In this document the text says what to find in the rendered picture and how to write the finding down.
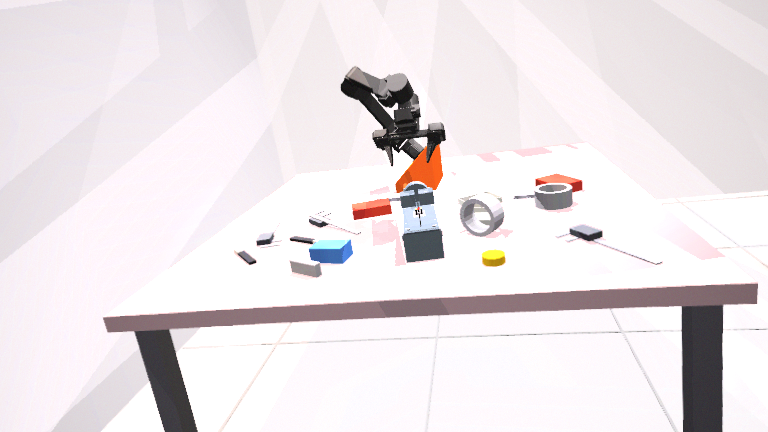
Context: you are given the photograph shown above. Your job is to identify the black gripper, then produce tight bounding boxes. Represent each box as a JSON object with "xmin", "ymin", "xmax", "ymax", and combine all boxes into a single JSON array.
[{"xmin": 372, "ymin": 118, "xmax": 446, "ymax": 167}]

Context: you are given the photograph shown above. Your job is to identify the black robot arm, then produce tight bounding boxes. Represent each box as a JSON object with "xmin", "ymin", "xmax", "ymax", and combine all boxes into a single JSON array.
[{"xmin": 340, "ymin": 66, "xmax": 426, "ymax": 162}]

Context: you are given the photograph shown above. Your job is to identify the grey hollow cylinder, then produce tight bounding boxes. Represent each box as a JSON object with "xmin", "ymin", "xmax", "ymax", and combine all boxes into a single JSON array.
[
  {"xmin": 460, "ymin": 193, "xmax": 504, "ymax": 237},
  {"xmin": 534, "ymin": 183, "xmax": 573, "ymax": 210}
]

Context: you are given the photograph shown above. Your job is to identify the blue block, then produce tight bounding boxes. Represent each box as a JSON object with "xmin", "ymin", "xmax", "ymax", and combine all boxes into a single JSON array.
[{"xmin": 309, "ymin": 239, "xmax": 353, "ymax": 264}]

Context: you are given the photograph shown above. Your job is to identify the yellow short cylinder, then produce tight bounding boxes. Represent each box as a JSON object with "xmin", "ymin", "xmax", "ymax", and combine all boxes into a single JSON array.
[{"xmin": 481, "ymin": 249, "xmax": 505, "ymax": 267}]

